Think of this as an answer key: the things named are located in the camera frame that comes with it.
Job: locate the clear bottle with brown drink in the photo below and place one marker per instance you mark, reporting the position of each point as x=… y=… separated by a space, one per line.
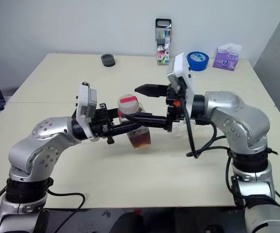
x=130 y=104

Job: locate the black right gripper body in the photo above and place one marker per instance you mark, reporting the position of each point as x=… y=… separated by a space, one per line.
x=175 y=106

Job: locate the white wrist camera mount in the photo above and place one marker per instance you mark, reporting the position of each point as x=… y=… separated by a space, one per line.
x=84 y=102
x=184 y=70

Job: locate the dark grey round puck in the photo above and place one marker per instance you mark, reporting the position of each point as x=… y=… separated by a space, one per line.
x=108 y=60

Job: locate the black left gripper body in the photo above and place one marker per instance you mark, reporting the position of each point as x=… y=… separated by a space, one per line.
x=101 y=122

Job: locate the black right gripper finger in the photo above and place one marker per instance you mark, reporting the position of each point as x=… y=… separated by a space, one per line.
x=149 y=119
x=152 y=90

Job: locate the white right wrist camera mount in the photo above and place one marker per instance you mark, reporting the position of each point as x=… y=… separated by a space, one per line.
x=184 y=70

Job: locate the marker pen pack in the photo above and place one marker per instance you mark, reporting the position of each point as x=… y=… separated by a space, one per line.
x=163 y=42

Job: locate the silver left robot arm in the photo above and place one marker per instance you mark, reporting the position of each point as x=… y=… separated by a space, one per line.
x=45 y=143

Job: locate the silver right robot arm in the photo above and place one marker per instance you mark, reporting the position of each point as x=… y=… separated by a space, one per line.
x=241 y=121

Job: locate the blue tape roll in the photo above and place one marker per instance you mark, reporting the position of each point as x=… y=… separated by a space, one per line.
x=198 y=60

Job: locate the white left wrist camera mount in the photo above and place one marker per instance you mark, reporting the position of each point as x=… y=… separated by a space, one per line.
x=84 y=102

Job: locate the purple tissue pack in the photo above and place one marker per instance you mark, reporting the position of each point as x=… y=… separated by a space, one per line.
x=227 y=58

